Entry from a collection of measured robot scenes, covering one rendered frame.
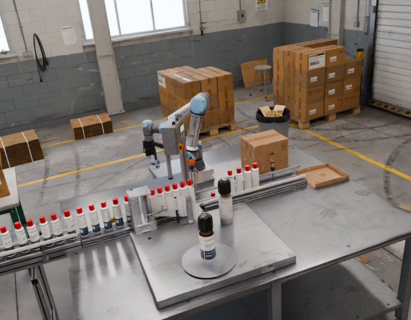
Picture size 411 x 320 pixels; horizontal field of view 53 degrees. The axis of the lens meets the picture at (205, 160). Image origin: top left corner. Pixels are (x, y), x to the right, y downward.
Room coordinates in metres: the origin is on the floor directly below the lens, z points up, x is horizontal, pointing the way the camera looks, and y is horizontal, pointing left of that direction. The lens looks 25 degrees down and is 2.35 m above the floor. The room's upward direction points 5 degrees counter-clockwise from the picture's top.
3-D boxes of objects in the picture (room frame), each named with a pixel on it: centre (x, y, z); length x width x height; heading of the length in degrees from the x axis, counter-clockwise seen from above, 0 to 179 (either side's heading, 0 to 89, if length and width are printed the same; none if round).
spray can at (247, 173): (2.62, -0.29, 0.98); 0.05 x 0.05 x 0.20
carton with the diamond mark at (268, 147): (3.03, -0.47, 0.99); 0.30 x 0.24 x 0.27; 109
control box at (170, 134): (2.55, 0.19, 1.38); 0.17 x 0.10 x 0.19; 164
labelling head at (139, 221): (2.28, 0.43, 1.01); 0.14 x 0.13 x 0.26; 109
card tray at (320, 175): (2.83, -0.88, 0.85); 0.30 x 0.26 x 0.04; 109
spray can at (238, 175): (2.60, -0.23, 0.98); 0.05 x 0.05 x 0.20
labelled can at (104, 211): (2.29, 0.67, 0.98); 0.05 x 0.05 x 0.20
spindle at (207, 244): (1.88, 0.03, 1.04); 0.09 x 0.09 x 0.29
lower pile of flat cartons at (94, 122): (6.74, 1.88, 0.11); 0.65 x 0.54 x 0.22; 110
